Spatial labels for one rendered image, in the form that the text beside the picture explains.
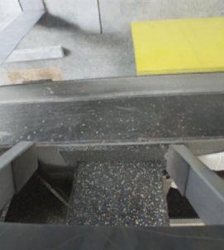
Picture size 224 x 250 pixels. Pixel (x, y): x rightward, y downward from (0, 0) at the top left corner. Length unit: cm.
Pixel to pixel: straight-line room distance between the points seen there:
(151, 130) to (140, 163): 11
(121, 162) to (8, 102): 47
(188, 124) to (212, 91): 17
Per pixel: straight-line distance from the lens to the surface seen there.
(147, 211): 38
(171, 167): 16
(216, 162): 50
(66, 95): 62
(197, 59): 64
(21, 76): 120
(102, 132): 49
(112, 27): 92
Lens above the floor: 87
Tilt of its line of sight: 40 degrees down
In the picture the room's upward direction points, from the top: 178 degrees counter-clockwise
